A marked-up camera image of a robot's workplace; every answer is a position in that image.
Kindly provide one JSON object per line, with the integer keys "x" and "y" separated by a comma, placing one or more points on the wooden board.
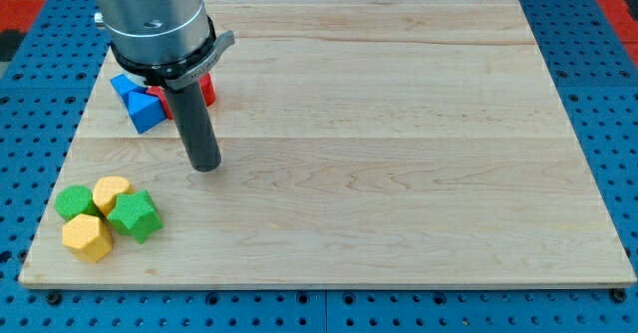
{"x": 366, "y": 144}

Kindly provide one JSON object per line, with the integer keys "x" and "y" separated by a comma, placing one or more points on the red block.
{"x": 207, "y": 88}

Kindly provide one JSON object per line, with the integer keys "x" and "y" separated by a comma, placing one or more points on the green star block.
{"x": 135, "y": 214}

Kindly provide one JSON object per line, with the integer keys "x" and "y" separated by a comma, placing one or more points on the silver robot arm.
{"x": 155, "y": 32}

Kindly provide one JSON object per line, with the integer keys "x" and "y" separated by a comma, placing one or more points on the blue block behind triangle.
{"x": 124, "y": 86}

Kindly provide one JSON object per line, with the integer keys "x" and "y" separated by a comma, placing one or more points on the grey clamp bracket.
{"x": 179, "y": 74}

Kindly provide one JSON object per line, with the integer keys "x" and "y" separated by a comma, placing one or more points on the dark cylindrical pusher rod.
{"x": 192, "y": 120}

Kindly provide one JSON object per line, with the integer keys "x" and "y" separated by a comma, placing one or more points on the yellow hexagon block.
{"x": 87, "y": 238}

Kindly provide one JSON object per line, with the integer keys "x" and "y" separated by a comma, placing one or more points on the green round block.
{"x": 75, "y": 200}

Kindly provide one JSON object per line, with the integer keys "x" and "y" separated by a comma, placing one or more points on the yellow heart block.
{"x": 106, "y": 190}

